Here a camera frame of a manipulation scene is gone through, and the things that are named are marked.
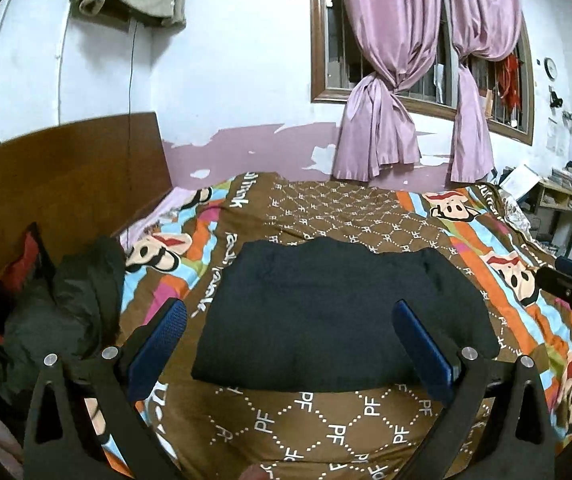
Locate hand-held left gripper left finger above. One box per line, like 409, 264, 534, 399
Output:
23, 297, 189, 480

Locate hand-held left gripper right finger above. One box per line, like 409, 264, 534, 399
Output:
391, 300, 557, 480

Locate black jacket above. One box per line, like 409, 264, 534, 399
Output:
191, 236, 501, 393

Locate dark clothes pile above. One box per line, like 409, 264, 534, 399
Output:
0, 236, 127, 411

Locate clear plastic bag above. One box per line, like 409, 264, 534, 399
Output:
502, 199, 538, 242

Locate wooden shelf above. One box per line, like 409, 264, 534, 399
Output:
530, 179, 572, 257

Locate white paper sheet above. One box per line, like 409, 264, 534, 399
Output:
500, 163, 540, 202

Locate lilac bed sheet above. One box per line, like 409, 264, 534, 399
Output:
117, 185, 215, 252

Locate red pillow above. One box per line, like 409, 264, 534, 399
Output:
0, 221, 43, 287

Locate pink curtain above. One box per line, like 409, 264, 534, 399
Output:
438, 0, 525, 184
333, 0, 454, 182

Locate brown cartoon printed bed sheet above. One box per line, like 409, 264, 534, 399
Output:
83, 170, 572, 480

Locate wooden headboard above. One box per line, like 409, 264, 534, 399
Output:
0, 111, 174, 281

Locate red hanging clothing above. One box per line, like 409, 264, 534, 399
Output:
495, 52, 523, 112

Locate white wall paper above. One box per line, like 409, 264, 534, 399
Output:
547, 117, 572, 157

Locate wooden window frame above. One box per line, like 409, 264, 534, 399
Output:
309, 0, 535, 147

